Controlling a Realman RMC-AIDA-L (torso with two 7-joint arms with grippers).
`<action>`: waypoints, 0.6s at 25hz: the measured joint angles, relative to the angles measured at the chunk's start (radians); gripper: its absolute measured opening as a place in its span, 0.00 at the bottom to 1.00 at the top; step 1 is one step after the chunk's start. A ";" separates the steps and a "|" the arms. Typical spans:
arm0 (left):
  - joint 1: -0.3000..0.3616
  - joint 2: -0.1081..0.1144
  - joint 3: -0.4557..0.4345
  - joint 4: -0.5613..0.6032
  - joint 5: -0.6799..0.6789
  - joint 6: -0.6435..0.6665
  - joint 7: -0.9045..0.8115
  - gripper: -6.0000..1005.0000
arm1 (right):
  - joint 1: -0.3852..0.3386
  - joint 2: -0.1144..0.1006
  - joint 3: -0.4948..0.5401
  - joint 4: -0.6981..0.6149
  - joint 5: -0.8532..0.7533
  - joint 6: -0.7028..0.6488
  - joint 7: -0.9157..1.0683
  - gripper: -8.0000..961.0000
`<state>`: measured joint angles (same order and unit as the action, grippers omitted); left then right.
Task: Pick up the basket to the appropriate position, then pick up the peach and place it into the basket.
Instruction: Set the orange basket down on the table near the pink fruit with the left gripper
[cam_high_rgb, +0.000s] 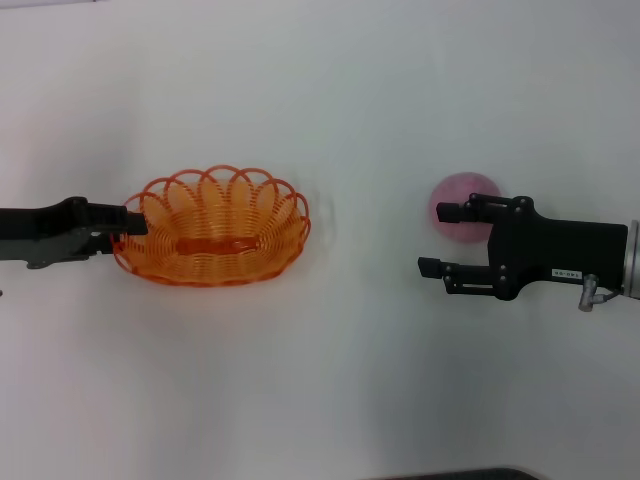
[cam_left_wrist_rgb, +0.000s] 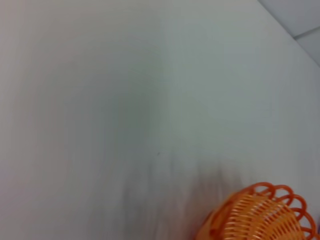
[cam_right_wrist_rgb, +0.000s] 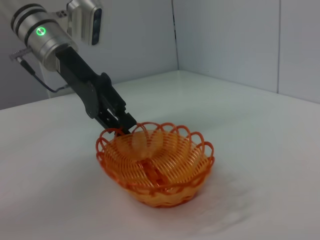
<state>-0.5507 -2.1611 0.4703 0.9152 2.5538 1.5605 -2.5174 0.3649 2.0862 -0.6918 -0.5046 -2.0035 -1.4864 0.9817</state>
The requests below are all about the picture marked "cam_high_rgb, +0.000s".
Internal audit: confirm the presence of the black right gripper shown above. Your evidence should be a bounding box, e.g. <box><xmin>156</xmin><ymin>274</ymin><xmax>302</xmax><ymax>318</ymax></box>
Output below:
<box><xmin>417</xmin><ymin>194</ymin><xmax>630</xmax><ymax>302</ymax></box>

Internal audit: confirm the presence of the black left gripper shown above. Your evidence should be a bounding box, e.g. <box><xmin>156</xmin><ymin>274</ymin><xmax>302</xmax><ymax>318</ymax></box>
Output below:
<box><xmin>0</xmin><ymin>196</ymin><xmax>150</xmax><ymax>271</ymax></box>

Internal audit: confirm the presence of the pink peach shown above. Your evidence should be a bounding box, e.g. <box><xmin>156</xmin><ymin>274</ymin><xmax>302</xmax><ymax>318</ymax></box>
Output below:
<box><xmin>428</xmin><ymin>171</ymin><xmax>503</xmax><ymax>244</ymax></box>

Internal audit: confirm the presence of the orange woven plastic basket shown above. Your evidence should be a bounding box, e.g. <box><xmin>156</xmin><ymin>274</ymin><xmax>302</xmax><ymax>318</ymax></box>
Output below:
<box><xmin>110</xmin><ymin>164</ymin><xmax>312</xmax><ymax>289</ymax></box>

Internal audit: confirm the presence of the dark robot torso edge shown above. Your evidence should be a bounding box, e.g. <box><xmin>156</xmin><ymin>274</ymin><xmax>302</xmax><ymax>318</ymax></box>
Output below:
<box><xmin>354</xmin><ymin>467</ymin><xmax>541</xmax><ymax>480</ymax></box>

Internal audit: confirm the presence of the silver right gripper cable connector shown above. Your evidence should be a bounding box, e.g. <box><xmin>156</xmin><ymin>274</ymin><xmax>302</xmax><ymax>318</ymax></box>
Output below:
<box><xmin>578</xmin><ymin>273</ymin><xmax>626</xmax><ymax>312</ymax></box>

